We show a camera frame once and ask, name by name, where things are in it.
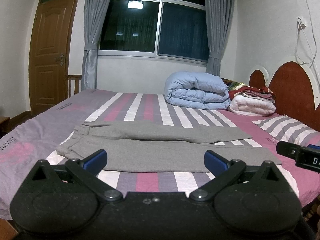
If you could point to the striped pillow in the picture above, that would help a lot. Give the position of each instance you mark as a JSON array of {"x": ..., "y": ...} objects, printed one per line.
[{"x": 285, "y": 128}]

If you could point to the folded white blanket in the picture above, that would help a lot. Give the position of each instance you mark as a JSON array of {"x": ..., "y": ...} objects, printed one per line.
[{"x": 242, "y": 105}]

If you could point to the red wooden headboard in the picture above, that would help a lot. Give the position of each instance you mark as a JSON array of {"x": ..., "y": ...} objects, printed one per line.
[{"x": 293, "y": 90}]

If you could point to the dark wooden nightstand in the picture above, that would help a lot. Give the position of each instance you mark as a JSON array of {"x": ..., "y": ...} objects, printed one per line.
[{"x": 4, "y": 125}]

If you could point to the brown wooden door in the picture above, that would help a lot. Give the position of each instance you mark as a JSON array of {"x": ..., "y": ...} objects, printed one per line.
[{"x": 50, "y": 36}]

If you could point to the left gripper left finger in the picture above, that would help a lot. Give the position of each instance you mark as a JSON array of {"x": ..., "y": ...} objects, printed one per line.
[{"x": 85, "y": 173}]

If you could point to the window with white frame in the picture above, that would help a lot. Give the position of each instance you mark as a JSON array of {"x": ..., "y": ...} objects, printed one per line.
[{"x": 156, "y": 28}]

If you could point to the right grey curtain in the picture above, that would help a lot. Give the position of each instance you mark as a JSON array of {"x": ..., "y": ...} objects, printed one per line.
[{"x": 219, "y": 14}]

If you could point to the wooden chair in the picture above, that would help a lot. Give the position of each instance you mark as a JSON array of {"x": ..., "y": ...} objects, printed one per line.
[{"x": 72, "y": 84}]

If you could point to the folded red cloth stack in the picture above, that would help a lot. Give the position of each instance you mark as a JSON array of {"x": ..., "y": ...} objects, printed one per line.
[{"x": 237, "y": 88}]

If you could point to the grey pants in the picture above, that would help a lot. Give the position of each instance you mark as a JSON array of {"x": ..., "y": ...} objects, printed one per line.
[{"x": 143, "y": 146}]

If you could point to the striped purple pink bedsheet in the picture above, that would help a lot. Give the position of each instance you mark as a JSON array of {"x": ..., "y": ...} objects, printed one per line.
[{"x": 38, "y": 138}]

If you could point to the metal door handle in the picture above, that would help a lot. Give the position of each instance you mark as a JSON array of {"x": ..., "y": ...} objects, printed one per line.
[{"x": 60, "y": 59}]

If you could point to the folded light blue duvet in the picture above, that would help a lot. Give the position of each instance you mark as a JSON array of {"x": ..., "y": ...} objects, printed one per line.
[{"x": 196, "y": 90}]

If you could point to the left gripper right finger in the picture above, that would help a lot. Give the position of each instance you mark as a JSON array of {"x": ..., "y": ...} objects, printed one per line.
[{"x": 226, "y": 174}]

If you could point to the left grey curtain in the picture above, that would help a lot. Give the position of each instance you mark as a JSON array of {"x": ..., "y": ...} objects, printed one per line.
[{"x": 94, "y": 16}]

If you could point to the grey curtain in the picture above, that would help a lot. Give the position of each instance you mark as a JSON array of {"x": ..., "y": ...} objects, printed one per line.
[
  {"x": 94, "y": 16},
  {"x": 219, "y": 14}
]

